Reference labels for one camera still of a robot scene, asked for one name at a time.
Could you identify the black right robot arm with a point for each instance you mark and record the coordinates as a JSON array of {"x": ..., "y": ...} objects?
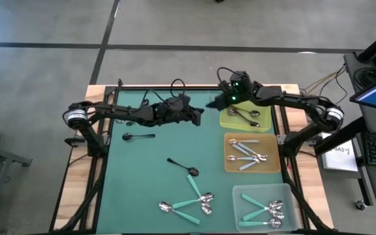
[{"x": 292, "y": 98}]

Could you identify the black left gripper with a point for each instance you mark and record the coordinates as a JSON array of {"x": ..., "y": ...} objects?
[{"x": 170, "y": 115}]

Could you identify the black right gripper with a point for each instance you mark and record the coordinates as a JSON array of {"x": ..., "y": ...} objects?
[{"x": 240, "y": 94}]

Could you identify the white printed paper sheet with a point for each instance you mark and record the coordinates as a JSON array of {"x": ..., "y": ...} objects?
[{"x": 338, "y": 160}]

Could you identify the yellow plastic bin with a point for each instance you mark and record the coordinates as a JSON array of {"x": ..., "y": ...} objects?
[{"x": 263, "y": 122}]

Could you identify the black aluminium table frame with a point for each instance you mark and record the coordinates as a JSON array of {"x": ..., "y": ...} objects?
[{"x": 201, "y": 87}]

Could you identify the clear plastic bin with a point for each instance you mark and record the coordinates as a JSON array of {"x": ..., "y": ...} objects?
[{"x": 289, "y": 196}]

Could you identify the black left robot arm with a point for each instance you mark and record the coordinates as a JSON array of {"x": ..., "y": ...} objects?
[{"x": 116, "y": 112}]

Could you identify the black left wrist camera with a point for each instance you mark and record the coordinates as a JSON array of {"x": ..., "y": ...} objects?
[{"x": 179, "y": 102}]

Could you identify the orange plastic bin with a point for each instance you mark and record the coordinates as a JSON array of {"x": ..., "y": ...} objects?
[{"x": 269, "y": 143}]

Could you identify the green table mat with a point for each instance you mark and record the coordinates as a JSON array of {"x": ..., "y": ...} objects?
[{"x": 149, "y": 176}]

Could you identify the caster wheel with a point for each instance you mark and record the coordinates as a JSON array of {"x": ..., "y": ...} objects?
[{"x": 360, "y": 205}]

